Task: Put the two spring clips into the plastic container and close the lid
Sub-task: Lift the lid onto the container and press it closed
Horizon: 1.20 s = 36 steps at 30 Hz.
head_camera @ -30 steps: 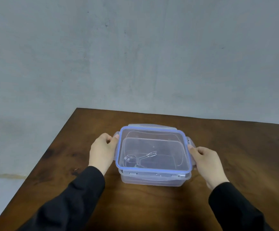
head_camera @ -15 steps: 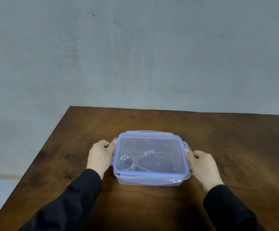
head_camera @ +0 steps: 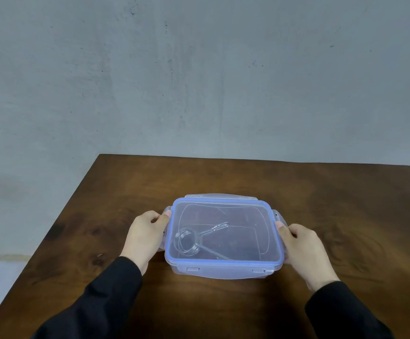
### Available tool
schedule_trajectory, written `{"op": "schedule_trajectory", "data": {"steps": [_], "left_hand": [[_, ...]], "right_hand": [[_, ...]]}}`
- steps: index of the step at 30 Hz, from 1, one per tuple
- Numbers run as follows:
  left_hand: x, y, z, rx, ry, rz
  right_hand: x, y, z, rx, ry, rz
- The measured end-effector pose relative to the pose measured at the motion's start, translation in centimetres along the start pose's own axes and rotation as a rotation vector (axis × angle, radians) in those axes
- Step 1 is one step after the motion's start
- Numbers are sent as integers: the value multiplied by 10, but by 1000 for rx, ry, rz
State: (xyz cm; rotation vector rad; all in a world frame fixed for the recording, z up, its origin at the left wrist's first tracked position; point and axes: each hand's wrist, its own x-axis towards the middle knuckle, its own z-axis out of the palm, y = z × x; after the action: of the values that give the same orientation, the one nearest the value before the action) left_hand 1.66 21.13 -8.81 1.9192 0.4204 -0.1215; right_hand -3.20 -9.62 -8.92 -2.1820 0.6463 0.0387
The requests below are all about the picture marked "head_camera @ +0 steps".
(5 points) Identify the person's right hand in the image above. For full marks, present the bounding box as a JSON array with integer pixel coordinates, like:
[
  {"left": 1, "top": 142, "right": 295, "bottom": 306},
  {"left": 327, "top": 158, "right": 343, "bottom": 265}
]
[{"left": 275, "top": 222, "right": 341, "bottom": 292}]

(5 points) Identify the clear plastic food container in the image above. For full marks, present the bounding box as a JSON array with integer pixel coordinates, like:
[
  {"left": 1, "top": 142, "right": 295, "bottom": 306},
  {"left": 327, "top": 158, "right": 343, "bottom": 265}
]
[{"left": 158, "top": 194, "right": 289, "bottom": 280}]

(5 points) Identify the metal torsion spring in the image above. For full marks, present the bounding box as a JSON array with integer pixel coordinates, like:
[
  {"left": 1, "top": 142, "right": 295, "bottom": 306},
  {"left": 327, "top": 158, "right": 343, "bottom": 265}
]
[{"left": 174, "top": 222, "right": 231, "bottom": 260}]

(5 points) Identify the clear blue-rimmed container lid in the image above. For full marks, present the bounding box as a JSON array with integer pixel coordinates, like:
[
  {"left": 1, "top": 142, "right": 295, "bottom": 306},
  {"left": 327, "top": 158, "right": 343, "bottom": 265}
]
[{"left": 158, "top": 194, "right": 289, "bottom": 274}]

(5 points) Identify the person's right forearm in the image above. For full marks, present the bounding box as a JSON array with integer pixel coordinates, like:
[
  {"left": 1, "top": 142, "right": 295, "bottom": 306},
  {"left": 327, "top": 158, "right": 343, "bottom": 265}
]
[{"left": 304, "top": 281, "right": 394, "bottom": 339}]

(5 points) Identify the person's left forearm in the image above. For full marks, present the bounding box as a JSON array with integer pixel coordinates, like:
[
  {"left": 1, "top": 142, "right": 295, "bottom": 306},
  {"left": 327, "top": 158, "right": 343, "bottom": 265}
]
[{"left": 31, "top": 256, "right": 143, "bottom": 339}]

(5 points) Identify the person's left hand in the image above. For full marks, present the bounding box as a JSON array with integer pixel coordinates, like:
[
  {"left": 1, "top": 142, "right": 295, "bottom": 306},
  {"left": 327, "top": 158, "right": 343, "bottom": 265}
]
[{"left": 120, "top": 210, "right": 172, "bottom": 276}]

